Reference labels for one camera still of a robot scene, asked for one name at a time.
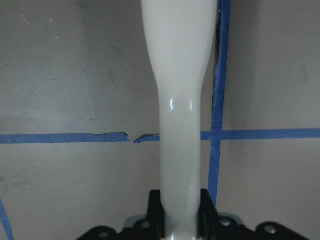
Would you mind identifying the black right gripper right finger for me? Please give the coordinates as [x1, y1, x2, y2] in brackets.
[198, 189, 306, 240]

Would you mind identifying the white hand brush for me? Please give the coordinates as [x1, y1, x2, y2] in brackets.
[141, 0, 218, 240]

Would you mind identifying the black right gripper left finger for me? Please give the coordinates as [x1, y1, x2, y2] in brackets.
[79, 190, 165, 240]

